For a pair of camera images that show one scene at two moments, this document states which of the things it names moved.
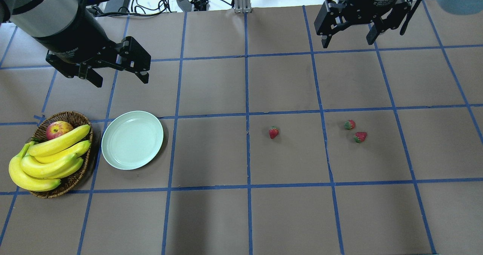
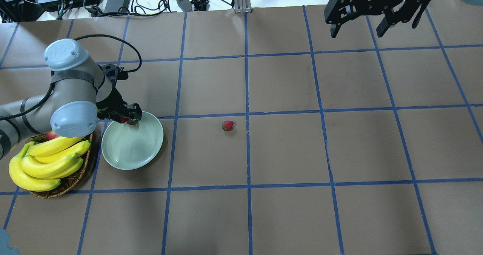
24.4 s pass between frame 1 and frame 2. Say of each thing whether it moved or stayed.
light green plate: stayed
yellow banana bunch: stayed
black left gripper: moved
